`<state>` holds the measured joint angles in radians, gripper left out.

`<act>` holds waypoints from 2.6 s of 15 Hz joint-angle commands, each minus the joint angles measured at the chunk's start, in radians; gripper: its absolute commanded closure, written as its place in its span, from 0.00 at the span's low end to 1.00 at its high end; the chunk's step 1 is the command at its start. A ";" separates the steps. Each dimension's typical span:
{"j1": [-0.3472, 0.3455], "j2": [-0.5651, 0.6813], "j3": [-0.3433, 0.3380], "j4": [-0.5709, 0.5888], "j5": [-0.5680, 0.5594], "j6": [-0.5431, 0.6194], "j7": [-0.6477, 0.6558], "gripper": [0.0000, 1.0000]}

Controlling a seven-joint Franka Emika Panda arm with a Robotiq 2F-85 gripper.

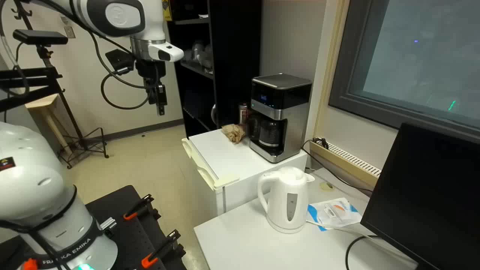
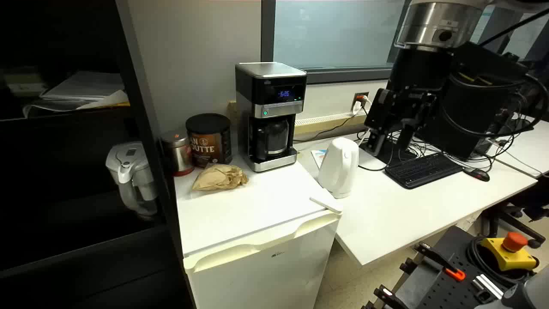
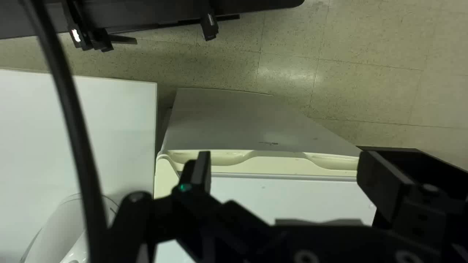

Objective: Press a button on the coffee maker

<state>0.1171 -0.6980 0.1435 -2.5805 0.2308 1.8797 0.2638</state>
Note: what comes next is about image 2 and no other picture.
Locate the white water filter pitcher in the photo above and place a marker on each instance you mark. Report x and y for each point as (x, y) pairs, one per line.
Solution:
(128, 171)

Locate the black shelf unit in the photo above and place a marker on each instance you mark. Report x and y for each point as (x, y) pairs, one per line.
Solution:
(77, 266)

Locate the black and steel coffee maker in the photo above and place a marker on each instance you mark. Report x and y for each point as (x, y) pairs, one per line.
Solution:
(270, 92)

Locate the blue and white booklet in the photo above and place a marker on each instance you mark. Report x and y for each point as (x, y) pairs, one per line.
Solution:
(318, 158)

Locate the window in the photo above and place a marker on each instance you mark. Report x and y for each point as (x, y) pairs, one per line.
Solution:
(334, 34)

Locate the office chair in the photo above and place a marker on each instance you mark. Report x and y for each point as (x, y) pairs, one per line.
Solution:
(514, 219)

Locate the steel canister with red base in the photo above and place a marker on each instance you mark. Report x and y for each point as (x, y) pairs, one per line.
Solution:
(178, 152)

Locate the yellow emergency stop button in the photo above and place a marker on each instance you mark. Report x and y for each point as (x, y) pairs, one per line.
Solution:
(506, 255)

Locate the silver aluminium bracket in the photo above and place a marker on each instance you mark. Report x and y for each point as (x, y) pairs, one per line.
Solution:
(488, 286)

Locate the glass coffee carafe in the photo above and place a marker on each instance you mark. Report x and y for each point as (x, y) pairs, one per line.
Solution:
(272, 138)

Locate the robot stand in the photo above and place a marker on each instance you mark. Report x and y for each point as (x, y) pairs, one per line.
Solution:
(433, 283)

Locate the brown coffee can black lid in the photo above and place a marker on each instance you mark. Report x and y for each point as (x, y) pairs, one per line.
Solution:
(209, 143)

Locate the white mini fridge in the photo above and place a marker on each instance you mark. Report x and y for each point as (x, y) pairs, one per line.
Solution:
(253, 231)

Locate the white fridge door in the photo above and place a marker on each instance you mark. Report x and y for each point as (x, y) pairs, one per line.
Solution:
(266, 270)

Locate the white desk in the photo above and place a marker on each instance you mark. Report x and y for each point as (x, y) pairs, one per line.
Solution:
(394, 214)
(529, 150)

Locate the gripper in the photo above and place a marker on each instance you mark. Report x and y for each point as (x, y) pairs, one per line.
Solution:
(422, 68)

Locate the black keyboard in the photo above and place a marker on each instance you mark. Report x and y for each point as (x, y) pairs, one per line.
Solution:
(422, 170)

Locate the black computer mouse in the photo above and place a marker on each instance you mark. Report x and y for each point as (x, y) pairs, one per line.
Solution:
(477, 174)

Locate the black monitor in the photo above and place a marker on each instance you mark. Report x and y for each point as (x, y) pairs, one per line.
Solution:
(472, 120)

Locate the stack of papers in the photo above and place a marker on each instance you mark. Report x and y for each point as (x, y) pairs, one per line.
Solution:
(85, 88)

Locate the brown paper filter pack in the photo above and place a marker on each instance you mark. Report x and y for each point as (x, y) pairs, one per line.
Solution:
(219, 177)

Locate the white electric kettle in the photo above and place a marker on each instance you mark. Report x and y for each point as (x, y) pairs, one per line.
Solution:
(339, 167)

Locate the wall socket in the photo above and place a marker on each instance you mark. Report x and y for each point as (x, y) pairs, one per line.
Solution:
(359, 98)

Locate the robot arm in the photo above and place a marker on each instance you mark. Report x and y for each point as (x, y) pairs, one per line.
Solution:
(437, 21)

